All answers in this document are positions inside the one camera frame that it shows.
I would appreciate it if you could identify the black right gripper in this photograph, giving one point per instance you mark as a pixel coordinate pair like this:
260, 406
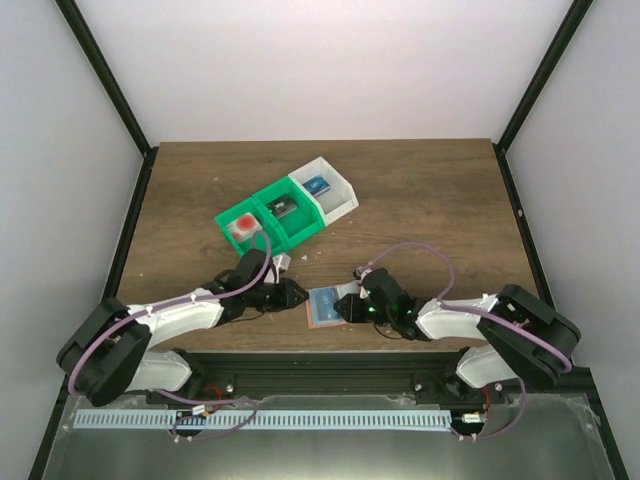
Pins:
352, 313

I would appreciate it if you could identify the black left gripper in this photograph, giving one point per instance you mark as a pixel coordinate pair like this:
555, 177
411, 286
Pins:
288, 296

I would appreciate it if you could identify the blue credit card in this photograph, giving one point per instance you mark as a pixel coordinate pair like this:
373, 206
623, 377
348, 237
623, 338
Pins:
324, 305

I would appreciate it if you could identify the green front plastic bin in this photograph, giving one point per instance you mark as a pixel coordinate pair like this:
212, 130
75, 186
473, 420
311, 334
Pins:
271, 227

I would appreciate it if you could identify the green plastic bin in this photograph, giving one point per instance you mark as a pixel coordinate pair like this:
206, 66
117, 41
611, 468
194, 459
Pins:
299, 225
271, 227

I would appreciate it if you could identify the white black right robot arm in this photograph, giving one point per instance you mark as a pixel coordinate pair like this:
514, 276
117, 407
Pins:
524, 337

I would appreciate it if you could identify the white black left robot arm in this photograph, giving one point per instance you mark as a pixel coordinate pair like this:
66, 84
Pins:
114, 352

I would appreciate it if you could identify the red white card stack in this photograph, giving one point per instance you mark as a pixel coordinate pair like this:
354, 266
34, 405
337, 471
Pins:
244, 227

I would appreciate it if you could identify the black VIP card stack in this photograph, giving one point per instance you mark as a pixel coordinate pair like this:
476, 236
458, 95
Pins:
282, 206

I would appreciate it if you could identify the blue card stack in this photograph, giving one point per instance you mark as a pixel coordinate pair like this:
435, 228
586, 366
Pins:
317, 186

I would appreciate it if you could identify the green middle plastic bin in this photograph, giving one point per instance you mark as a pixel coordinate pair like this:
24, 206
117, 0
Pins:
299, 225

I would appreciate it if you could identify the white plastic bin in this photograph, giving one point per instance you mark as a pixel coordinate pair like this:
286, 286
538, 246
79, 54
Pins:
339, 201

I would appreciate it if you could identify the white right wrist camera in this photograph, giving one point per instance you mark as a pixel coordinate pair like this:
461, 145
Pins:
361, 272

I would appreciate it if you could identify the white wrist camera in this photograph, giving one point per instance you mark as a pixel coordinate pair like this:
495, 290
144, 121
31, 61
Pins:
361, 272
281, 262

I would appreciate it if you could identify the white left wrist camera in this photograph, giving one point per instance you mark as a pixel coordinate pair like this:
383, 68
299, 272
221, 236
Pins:
281, 262

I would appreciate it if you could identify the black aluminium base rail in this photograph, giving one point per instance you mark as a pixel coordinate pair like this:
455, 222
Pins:
259, 375

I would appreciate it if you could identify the light blue slotted cable duct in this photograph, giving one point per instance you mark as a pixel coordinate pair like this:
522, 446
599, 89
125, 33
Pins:
307, 420

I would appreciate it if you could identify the black left frame post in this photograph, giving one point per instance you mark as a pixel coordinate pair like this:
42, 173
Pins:
93, 53

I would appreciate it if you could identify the black frame post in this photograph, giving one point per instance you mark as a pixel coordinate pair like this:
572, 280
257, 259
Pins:
568, 27
93, 53

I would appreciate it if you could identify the black right frame post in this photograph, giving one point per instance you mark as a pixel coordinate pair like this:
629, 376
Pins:
568, 27

